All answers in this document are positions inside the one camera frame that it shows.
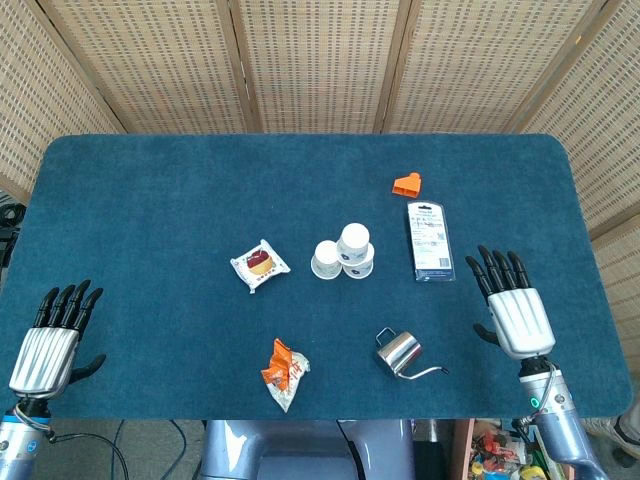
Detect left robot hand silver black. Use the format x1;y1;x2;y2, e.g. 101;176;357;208
8;278;107;400

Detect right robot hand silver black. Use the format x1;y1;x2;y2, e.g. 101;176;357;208
464;244;558;360

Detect white paper cup blue flowers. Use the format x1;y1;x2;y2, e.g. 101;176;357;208
335;222;372;263
342;243;376;279

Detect white paper cup green flowers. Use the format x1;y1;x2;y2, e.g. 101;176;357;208
310;240;345;280

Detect woven rattan screen panel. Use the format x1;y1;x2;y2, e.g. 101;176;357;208
37;0;261;135
589;224;640;361
0;0;126;206
227;0;414;135
382;0;609;135
519;0;640;241

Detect clear blister pack card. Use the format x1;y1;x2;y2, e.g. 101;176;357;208
406;200;457;283

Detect stainless steel gooseneck kettle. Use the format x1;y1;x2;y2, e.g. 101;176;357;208
374;326;450;381

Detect crate of colourful toys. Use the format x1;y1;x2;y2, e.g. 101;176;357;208
452;418;566;480

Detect black equipment beside table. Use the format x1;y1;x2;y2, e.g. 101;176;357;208
0;194;26;271

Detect grey shoe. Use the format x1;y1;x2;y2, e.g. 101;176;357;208
612;399;640;454

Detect orange plastic clip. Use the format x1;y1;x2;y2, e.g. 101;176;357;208
391;172;422;197

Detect blue table cloth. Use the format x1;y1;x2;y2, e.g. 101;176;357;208
0;132;634;421

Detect cake snack packet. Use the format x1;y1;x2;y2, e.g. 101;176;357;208
229;238;292;295

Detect crumpled orange snack bag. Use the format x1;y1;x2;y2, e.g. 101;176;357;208
260;337;311;414

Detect grey-blue robot torso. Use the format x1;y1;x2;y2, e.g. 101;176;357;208
199;418;416;480

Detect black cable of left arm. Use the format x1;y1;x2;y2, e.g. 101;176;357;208
47;430;125;480

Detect black floor cable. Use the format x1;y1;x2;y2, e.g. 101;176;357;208
168;419;189;480

